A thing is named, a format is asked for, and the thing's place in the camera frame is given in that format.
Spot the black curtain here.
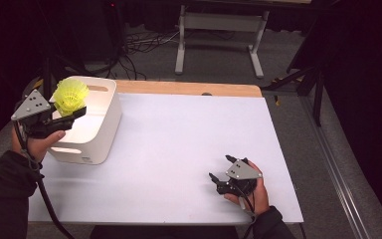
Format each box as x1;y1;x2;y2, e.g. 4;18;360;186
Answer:
0;0;48;152
322;0;382;230

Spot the person's right hand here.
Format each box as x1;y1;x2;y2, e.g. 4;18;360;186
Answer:
223;160;271;216

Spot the dark equipment with red light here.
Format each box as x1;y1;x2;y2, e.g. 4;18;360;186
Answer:
101;0;131;56

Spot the metal floor rail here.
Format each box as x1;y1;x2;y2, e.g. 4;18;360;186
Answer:
298;95;375;239

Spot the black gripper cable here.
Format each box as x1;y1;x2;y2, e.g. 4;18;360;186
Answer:
13;120;77;239
231;183;258;239

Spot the white metal table frame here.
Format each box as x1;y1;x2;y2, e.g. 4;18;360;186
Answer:
174;4;271;80

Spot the black tripod stand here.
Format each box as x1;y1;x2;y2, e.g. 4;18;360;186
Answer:
29;0;91;101

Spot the yellow plastic shuttlecock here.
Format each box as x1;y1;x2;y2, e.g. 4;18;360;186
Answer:
52;78;91;108
58;108;78;119
53;99;83;114

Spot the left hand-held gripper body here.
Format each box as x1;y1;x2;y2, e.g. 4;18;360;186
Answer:
10;89;75;139

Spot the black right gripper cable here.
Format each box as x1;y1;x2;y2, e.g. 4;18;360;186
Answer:
231;183;258;239

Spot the person's left hand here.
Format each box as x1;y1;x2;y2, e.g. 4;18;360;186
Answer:
11;127;67;164

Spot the white plastic storage box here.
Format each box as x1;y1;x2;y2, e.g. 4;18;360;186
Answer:
48;76;123;166

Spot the black metal stand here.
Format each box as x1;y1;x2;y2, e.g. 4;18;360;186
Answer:
262;0;326;127

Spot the bundle of floor cables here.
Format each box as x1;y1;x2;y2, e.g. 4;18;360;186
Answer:
89;29;181;82

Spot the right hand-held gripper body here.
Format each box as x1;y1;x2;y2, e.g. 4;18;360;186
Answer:
216;157;264;197

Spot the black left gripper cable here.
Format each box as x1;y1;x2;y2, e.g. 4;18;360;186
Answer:
13;120;77;239

